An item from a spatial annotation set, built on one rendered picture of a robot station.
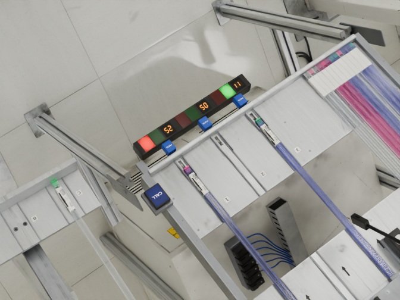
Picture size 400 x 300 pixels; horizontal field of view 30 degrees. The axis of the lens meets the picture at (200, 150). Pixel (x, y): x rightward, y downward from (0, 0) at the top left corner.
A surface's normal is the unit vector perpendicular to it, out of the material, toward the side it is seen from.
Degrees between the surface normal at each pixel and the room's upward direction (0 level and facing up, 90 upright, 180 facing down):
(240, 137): 48
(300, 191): 0
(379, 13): 90
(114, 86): 0
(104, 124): 0
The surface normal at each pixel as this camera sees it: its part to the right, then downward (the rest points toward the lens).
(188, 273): 0.50, 0.27
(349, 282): 0.07, -0.42
